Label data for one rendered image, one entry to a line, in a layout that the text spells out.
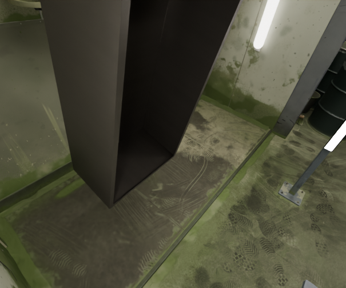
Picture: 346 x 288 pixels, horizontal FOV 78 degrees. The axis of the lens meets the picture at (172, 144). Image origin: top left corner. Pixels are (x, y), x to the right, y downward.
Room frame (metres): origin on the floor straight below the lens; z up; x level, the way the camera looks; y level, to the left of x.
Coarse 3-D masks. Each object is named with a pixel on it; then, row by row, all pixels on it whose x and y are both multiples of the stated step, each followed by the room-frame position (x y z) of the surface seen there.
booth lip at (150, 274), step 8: (240, 168) 1.50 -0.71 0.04; (232, 176) 1.38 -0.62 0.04; (224, 184) 1.27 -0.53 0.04; (200, 216) 0.91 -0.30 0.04; (192, 224) 0.83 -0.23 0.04; (184, 232) 0.76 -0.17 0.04; (176, 240) 0.69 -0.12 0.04; (168, 256) 0.59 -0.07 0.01; (160, 264) 0.52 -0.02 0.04; (152, 272) 0.47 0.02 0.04; (144, 280) 0.42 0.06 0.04
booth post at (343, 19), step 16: (336, 16) 2.22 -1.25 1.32; (336, 32) 2.18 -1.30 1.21; (320, 48) 2.21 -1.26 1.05; (336, 48) 2.14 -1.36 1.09; (320, 64) 2.17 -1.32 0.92; (304, 80) 2.20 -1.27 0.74; (320, 80) 2.14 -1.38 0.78; (304, 96) 2.16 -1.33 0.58; (288, 112) 2.20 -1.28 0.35; (288, 128) 2.15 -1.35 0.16
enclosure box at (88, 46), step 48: (48, 0) 0.68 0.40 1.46; (96, 0) 0.55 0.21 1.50; (144, 0) 1.07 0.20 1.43; (192, 0) 1.13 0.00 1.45; (240, 0) 0.98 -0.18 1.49; (96, 48) 0.57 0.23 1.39; (144, 48) 1.14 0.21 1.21; (192, 48) 1.11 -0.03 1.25; (96, 96) 0.59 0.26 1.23; (144, 96) 1.24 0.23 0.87; (192, 96) 1.09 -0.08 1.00; (96, 144) 0.63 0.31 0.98; (144, 144) 1.17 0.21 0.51; (96, 192) 0.70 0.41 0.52
